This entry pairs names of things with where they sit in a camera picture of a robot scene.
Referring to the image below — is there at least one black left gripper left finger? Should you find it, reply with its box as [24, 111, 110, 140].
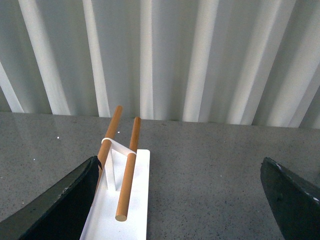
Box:
[0, 156, 101, 240]

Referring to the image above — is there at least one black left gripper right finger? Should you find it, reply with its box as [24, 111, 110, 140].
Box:
[260, 157, 320, 240]

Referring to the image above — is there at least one white towel rack stand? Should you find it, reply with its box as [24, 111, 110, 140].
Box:
[80, 140, 150, 240]

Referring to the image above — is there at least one right wooden rack rod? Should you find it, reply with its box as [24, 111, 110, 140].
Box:
[115, 117, 141, 222]

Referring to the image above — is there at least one wooden rack rod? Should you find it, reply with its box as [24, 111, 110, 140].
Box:
[94, 105, 123, 195]
[115, 117, 141, 222]

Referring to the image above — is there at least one left wooden rack rod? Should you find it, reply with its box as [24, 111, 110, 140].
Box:
[94, 105, 123, 195]

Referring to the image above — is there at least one white pleated curtain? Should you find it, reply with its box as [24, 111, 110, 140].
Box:
[0, 0, 320, 129]

